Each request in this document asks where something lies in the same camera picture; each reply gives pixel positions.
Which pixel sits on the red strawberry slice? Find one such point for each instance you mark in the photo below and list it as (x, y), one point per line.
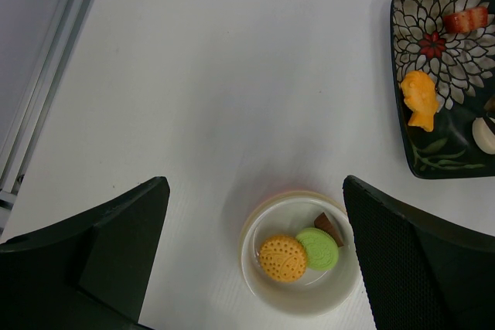
(467, 20)

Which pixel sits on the left aluminium frame post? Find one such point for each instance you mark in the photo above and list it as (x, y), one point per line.
(37, 39)

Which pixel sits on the white round bowl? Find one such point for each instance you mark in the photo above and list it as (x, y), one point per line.
(316, 292)

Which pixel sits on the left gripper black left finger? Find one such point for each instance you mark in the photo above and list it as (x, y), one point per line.
(89, 271)

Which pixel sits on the brown chocolate piece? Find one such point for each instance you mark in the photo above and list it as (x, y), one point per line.
(322, 222)

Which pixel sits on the yellow round cookie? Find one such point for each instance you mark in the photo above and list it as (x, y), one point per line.
(283, 258)

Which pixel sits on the black floral square plate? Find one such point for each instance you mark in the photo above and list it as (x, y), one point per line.
(462, 68)

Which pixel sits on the green macaron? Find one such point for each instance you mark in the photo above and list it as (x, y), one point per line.
(321, 249)

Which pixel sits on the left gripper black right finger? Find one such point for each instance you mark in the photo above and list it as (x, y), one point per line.
(419, 271)

